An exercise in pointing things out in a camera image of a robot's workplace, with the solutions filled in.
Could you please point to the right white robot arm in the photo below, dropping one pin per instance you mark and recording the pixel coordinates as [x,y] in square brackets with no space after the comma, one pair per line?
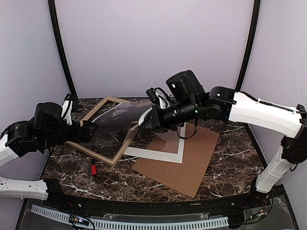
[224,104]

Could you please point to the white slotted cable duct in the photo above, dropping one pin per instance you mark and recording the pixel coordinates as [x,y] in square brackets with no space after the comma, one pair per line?
[133,222]

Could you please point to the white mat board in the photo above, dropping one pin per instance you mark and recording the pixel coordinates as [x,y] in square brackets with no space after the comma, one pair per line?
[166,147]

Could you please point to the black front rail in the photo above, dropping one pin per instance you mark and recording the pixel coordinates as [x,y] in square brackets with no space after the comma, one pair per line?
[94,207]

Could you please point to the brown backing board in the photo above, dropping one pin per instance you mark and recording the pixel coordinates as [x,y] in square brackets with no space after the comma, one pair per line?
[183,177]

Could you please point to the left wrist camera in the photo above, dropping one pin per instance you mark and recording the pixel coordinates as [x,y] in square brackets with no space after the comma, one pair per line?
[68,107]

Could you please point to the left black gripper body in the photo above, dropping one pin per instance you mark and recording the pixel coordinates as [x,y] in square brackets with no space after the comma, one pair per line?
[53,138]

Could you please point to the red handled screwdriver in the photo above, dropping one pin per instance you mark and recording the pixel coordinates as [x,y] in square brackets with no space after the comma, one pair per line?
[93,168]

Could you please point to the black corner post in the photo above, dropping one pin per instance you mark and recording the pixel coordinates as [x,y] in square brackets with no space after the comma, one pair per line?
[60,47]
[249,44]

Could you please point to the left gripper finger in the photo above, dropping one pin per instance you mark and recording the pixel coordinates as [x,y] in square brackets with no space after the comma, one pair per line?
[84,137]
[88,126]

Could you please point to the small circuit board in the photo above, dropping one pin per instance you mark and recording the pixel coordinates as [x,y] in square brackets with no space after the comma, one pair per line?
[78,221]

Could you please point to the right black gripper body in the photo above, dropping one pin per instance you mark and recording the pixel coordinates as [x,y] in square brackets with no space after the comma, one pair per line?
[186,109]

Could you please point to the right black corner post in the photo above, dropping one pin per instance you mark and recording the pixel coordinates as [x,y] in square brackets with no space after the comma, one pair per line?
[249,44]

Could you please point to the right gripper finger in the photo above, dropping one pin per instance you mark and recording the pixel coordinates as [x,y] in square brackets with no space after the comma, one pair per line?
[148,126]
[147,117]

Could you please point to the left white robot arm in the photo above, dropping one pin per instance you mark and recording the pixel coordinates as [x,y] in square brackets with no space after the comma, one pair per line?
[14,142]

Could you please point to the wooden picture frame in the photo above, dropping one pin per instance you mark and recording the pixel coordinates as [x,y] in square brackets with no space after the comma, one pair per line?
[131,133]

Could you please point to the left black corner post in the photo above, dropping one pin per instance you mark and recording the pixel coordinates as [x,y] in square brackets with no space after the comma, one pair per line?
[60,47]

